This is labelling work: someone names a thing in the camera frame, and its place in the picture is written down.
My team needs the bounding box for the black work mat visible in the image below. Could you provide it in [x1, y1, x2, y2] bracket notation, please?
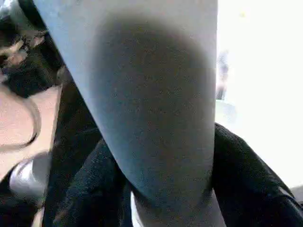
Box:
[42, 80, 105, 227]

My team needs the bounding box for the white plastic table leg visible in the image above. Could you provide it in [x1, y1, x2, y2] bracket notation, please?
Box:
[33, 0, 225, 227]

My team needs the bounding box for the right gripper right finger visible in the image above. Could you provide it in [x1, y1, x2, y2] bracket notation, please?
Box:
[212, 122, 303, 227]

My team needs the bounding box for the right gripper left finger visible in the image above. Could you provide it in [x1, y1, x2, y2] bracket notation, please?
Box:
[53, 139, 134, 227]

